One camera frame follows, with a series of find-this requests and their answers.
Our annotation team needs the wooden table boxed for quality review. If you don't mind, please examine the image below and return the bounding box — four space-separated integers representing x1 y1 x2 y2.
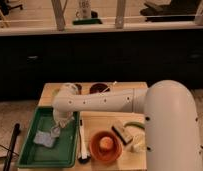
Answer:
17 81 149 171

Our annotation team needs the green cucumber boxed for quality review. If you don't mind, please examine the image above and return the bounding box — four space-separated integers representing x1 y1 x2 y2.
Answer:
124 121 145 130

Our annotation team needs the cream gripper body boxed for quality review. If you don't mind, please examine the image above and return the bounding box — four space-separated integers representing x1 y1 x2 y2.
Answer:
53 110 74 128

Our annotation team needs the grey blue towel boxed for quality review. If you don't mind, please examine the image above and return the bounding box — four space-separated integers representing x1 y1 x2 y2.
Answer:
50 125 61 138

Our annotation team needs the green board on shelf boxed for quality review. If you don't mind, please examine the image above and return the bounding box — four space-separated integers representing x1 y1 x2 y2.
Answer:
72 18 103 25

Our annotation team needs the orange plate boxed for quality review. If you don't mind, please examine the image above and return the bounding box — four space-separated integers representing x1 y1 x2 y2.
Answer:
89 131 122 164

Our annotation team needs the white jug on shelf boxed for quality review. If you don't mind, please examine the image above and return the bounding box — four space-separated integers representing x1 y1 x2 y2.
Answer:
77 0 91 19

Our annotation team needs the dark red bowl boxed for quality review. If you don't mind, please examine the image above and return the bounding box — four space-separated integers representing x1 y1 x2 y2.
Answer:
90 83 110 94

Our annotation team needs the green plastic tray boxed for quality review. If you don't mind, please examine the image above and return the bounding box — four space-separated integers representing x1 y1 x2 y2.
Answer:
17 107 79 168

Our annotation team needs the translucent green cup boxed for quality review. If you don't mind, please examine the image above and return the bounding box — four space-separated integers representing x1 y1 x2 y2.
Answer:
52 88 60 98

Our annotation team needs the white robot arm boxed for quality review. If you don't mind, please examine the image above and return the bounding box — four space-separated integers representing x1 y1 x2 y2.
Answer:
52 80 203 171

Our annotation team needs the white spoon in bowl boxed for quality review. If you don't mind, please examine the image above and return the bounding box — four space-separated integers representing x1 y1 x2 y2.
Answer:
102 81 117 93

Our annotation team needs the black pole stand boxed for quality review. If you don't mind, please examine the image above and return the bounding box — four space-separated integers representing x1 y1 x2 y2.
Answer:
3 123 20 171

